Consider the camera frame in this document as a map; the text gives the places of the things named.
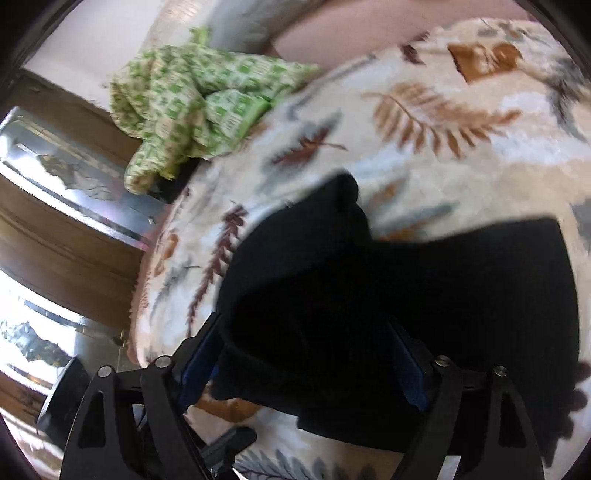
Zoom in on black pants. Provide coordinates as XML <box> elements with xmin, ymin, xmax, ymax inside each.
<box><xmin>211</xmin><ymin>174</ymin><xmax>579</xmax><ymax>455</ymax></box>

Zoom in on mirrored wardrobe door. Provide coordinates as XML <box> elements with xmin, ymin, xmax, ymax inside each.
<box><xmin>1</xmin><ymin>107</ymin><xmax>164</xmax><ymax>251</ymax></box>

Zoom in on cream leaf print blanket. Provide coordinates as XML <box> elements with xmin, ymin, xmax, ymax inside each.
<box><xmin>132</xmin><ymin>19</ymin><xmax>590</xmax><ymax>479</ymax></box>

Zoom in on green checkered quilt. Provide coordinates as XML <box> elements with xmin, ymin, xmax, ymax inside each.
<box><xmin>110</xmin><ymin>28</ymin><xmax>319</xmax><ymax>195</ymax></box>

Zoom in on pink bed sheet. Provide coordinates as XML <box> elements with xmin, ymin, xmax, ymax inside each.
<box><xmin>267</xmin><ymin>0</ymin><xmax>528</xmax><ymax>70</ymax></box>

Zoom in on grey quilted pillow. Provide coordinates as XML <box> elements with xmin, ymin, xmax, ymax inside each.
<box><xmin>207</xmin><ymin>0</ymin><xmax>324</xmax><ymax>54</ymax></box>

